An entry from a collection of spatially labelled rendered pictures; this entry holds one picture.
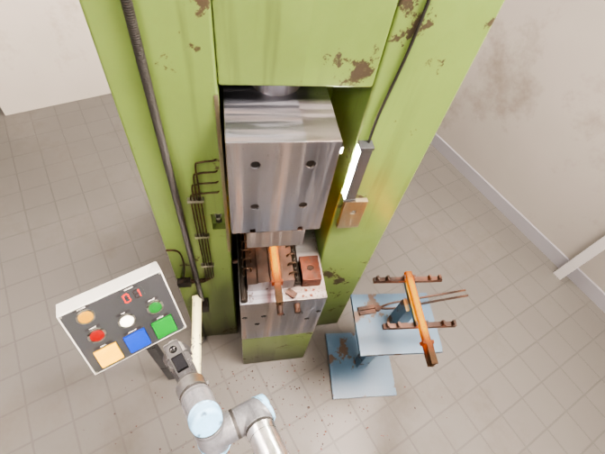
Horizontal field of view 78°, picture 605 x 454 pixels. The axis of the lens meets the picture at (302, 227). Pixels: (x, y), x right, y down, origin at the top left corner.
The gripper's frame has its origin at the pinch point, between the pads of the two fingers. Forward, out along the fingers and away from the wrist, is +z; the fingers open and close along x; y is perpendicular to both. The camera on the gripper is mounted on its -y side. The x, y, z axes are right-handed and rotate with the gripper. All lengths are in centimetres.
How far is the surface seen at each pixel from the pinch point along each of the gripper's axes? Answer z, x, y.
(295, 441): 13, 35, 116
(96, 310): 11.1, -16.3, -17.6
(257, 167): -22, 38, -57
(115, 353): 10.3, -18.0, 1.3
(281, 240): -7, 46, -23
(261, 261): 18.1, 45.5, -1.2
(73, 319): 11.1, -23.3, -18.2
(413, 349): -24, 91, 52
